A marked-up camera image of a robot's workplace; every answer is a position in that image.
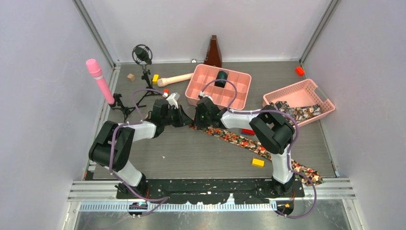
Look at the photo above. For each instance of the floral patterned necktie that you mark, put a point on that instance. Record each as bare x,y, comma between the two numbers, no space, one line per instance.
256,147

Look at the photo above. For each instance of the brown wooden metronome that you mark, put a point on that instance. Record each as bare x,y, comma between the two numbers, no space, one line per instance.
213,54

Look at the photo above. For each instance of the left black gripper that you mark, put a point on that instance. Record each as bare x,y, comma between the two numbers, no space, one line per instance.
183,120

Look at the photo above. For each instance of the wooden cube block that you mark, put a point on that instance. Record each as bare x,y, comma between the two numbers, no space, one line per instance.
131,77

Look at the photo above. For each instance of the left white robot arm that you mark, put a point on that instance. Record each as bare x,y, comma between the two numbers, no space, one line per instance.
111,148

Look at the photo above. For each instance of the pink perforated basket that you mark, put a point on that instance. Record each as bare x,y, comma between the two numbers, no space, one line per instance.
301,94

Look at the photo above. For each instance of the black microphone with tripod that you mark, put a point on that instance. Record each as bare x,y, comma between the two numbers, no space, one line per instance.
142,56

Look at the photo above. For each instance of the yellow block near front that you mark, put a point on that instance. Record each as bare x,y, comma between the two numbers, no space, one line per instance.
257,163

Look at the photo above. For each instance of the patterned ties in basket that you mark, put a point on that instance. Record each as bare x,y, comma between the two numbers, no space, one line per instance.
300,114

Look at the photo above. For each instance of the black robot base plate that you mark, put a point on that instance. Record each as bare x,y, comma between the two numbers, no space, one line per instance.
251,191

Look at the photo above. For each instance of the red block far corner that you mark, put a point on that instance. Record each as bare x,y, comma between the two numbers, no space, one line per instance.
299,71

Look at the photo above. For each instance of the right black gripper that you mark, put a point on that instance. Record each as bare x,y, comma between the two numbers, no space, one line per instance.
198,124

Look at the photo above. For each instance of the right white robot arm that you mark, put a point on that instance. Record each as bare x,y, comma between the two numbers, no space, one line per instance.
272,129

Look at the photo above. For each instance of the red toy brick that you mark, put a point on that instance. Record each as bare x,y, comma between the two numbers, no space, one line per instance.
247,132

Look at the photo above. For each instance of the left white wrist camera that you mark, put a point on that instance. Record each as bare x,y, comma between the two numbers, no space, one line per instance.
172,99

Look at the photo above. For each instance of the yellow cube block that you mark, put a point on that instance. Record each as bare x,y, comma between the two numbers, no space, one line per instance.
155,79

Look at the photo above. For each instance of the dark green rolled tie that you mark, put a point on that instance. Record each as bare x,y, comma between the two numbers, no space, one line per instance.
221,79

